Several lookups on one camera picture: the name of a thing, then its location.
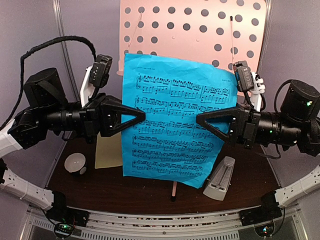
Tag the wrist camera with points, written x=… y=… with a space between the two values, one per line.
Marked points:
x=251 y=85
x=95 y=78

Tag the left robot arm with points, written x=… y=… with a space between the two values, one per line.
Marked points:
x=49 y=110

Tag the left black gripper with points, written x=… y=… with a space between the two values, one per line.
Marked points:
x=100 y=117

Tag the grey metronome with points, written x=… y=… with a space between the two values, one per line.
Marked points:
x=219 y=181

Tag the right frame post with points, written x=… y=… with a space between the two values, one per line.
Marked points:
x=266 y=34

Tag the yellow paper sheet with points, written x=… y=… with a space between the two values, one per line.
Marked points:
x=108 y=152

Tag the frame post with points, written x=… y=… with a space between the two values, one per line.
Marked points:
x=266 y=34
x=60 y=27

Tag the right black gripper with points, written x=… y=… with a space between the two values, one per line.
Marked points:
x=244 y=125

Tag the blue sheet music paper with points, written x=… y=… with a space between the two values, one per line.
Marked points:
x=169 y=144

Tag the white bowl dark outside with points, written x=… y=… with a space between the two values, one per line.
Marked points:
x=76 y=164

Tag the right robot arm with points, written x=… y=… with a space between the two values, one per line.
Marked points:
x=295 y=124

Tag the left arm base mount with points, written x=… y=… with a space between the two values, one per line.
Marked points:
x=65 y=221

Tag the aluminium front rail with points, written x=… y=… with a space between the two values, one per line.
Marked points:
x=219 y=225

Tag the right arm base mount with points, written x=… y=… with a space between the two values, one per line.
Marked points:
x=262 y=219

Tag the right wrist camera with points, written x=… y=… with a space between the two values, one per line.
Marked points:
x=251 y=85

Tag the pink music stand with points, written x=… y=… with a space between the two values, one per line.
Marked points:
x=213 y=32

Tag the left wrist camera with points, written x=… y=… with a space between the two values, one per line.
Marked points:
x=95 y=78

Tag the left frame post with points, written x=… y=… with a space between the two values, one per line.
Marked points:
x=60 y=27

